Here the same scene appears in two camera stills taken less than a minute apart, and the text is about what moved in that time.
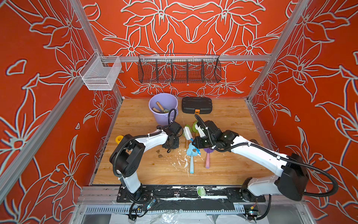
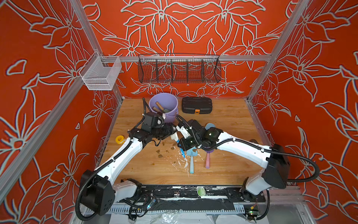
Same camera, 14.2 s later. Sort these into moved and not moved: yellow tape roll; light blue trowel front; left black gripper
Moved: left black gripper
Not moved: yellow tape roll; light blue trowel front
